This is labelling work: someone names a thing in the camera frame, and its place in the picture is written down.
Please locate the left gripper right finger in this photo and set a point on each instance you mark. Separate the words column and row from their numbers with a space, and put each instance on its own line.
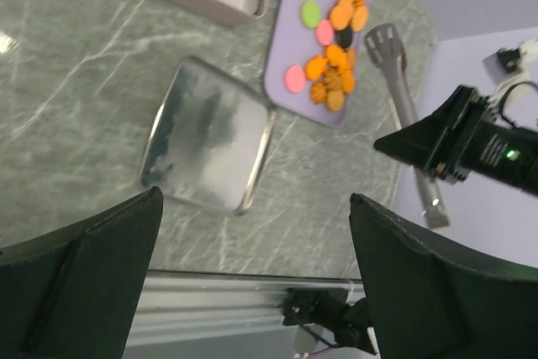
column 431, row 297

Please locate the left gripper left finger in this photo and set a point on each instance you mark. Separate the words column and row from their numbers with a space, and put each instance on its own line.
column 73, row 292

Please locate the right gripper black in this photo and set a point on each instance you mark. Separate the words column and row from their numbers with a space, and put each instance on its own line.
column 462, row 136

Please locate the metal tongs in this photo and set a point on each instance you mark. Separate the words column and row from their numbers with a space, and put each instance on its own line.
column 386, row 52

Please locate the orange round cookie bottom right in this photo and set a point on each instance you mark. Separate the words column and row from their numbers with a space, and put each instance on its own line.
column 335, row 100

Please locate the orange flower cookie bottom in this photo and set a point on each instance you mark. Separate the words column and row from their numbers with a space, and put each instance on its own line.
column 318, row 93

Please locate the orange cookie lower left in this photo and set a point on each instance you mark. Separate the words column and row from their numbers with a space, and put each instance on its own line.
column 315, row 67

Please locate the black round cookie middle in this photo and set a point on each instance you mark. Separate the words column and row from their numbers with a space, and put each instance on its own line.
column 344, row 38

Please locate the pink round cookie lower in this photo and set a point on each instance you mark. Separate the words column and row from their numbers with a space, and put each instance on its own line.
column 295, row 79

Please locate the pink round cookie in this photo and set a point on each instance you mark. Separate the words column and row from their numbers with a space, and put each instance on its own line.
column 295, row 79
column 324, row 32

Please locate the pink round cookie upper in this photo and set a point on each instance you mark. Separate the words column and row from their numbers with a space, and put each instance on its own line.
column 324, row 32

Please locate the green round cookie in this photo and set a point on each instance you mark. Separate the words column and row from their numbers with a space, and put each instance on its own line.
column 310, row 14

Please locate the lavender cookie tray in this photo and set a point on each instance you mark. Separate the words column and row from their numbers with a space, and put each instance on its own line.
column 293, row 44

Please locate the silver tin lid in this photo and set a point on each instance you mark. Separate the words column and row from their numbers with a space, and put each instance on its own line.
column 209, row 140

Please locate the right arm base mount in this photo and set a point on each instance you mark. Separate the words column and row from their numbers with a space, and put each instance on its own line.
column 326, row 316

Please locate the aluminium front rail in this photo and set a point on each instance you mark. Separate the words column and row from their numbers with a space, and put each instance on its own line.
column 187, row 306

